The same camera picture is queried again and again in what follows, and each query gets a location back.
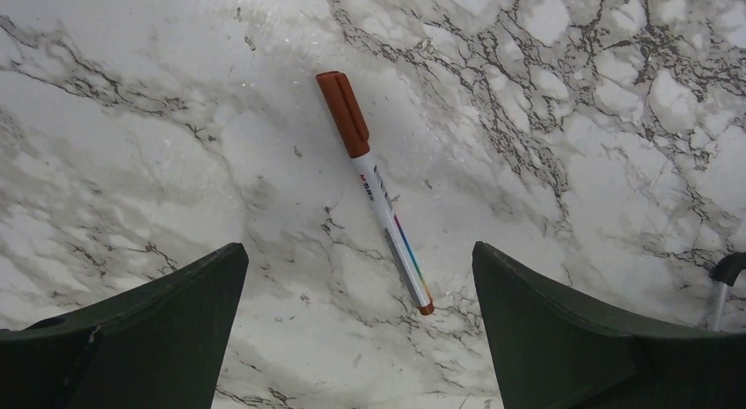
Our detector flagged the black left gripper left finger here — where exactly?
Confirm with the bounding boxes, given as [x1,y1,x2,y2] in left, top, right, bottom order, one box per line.
[1,243,249,408]

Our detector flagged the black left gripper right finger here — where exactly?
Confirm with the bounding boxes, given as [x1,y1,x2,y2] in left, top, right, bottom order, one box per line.
[472,242,745,408]

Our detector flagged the white brown whiteboard marker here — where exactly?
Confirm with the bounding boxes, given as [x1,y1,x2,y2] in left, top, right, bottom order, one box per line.
[352,153,435,316]

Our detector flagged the brown marker cap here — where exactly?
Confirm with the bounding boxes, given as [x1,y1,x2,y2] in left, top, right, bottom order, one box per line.
[316,71,370,158]

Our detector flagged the wire whiteboard stand black feet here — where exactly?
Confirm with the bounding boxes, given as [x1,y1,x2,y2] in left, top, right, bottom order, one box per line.
[709,252,745,331]

